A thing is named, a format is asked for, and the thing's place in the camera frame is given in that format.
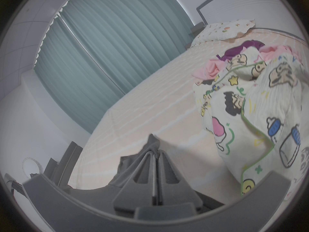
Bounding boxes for bed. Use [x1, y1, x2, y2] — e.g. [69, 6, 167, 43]
[68, 0, 309, 205]

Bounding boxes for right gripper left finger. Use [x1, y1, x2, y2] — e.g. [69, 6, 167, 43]
[113, 151, 156, 213]

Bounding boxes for pink garment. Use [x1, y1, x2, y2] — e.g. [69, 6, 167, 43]
[192, 45, 302, 80]

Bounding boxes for blue-green curtain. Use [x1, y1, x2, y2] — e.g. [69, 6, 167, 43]
[34, 17, 126, 134]
[58, 0, 196, 95]

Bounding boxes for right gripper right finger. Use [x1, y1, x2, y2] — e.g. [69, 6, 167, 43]
[156, 150, 203, 213]

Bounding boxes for grey bedside table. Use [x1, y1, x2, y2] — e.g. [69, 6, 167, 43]
[186, 22, 206, 49]

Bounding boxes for white printed garment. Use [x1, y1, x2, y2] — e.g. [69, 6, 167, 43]
[193, 53, 309, 198]

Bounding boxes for purple garment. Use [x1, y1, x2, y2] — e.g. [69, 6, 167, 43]
[217, 40, 265, 61]

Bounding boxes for white printed pillow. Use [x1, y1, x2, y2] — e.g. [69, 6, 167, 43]
[191, 19, 256, 47]

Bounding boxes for black T-shirt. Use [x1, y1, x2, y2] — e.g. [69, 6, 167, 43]
[63, 134, 225, 211]

